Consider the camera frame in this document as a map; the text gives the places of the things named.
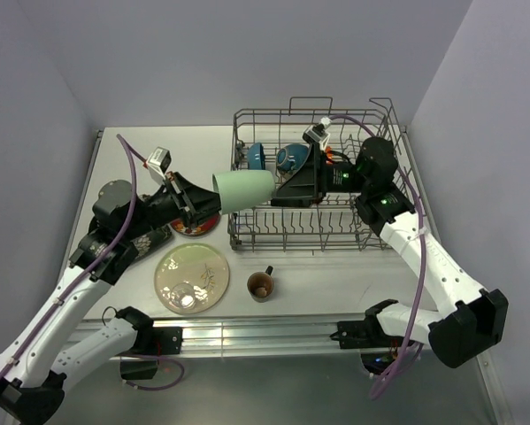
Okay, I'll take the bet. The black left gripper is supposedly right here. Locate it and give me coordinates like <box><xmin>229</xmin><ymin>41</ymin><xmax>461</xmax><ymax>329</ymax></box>
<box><xmin>121</xmin><ymin>171</ymin><xmax>233</xmax><ymax>241</ymax></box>

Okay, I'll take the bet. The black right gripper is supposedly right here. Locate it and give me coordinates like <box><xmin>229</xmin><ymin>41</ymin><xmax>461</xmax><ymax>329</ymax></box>
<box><xmin>270</xmin><ymin>143</ymin><xmax>370</xmax><ymax>208</ymax></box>

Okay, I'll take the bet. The dark bowl beige inside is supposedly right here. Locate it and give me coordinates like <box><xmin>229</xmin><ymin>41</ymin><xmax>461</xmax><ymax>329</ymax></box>
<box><xmin>276</xmin><ymin>143</ymin><xmax>309</xmax><ymax>174</ymax></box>

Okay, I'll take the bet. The light green cup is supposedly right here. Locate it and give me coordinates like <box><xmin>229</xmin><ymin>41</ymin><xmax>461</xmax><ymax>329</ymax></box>
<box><xmin>212</xmin><ymin>170</ymin><xmax>275</xmax><ymax>215</ymax></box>

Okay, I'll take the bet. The blue ceramic bowl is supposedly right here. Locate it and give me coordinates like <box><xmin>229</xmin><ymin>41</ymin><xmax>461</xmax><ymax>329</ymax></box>
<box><xmin>246</xmin><ymin>143</ymin><xmax>266</xmax><ymax>170</ymax></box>

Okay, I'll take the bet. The dark brown mug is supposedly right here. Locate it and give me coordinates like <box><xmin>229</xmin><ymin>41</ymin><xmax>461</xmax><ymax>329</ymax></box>
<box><xmin>247</xmin><ymin>266</ymin><xmax>274</xmax><ymax>302</ymax></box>

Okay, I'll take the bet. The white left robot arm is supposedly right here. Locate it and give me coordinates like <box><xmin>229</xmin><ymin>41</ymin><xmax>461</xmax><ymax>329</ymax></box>
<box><xmin>0</xmin><ymin>173</ymin><xmax>221</xmax><ymax>424</ymax></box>

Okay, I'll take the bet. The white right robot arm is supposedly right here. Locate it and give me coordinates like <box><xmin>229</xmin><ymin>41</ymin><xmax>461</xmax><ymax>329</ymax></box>
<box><xmin>271</xmin><ymin>137</ymin><xmax>509</xmax><ymax>368</ymax></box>

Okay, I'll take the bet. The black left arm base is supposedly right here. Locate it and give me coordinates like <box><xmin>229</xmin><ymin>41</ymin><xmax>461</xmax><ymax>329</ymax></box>
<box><xmin>117</xmin><ymin>326</ymin><xmax>185</xmax><ymax>390</ymax></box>

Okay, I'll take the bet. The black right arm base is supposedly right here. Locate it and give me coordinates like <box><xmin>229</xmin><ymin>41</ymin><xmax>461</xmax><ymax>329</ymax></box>
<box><xmin>329</xmin><ymin>317</ymin><xmax>403</xmax><ymax>375</ymax></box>

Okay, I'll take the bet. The red floral round plate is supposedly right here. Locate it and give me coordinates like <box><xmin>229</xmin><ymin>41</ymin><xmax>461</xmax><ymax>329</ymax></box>
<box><xmin>170</xmin><ymin>214</ymin><xmax>220</xmax><ymax>237</ymax></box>

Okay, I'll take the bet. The black floral square plate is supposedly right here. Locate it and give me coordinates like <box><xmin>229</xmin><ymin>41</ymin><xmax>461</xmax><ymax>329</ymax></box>
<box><xmin>132</xmin><ymin>224</ymin><xmax>173</xmax><ymax>265</ymax></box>

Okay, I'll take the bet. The large cream round plate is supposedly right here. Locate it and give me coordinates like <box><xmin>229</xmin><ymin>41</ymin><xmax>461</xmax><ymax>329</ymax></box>
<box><xmin>154</xmin><ymin>243</ymin><xmax>230</xmax><ymax>315</ymax></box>

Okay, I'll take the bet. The clear glass cup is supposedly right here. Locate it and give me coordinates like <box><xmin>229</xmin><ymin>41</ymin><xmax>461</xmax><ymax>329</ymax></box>
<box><xmin>170</xmin><ymin>282</ymin><xmax>197</xmax><ymax>311</ymax></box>

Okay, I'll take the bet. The grey wire dish rack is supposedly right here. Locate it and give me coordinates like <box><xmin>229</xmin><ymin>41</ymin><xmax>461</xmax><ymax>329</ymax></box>
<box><xmin>227</xmin><ymin>97</ymin><xmax>419</xmax><ymax>251</ymax></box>

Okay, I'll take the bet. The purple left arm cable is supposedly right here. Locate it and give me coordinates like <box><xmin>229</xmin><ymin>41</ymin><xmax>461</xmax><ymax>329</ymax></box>
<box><xmin>0</xmin><ymin>133</ymin><xmax>186</xmax><ymax>399</ymax></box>

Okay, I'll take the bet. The aluminium frame rail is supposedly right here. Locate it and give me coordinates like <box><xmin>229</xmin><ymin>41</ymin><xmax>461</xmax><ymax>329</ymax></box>
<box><xmin>3</xmin><ymin>305</ymin><xmax>513</xmax><ymax>425</ymax></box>

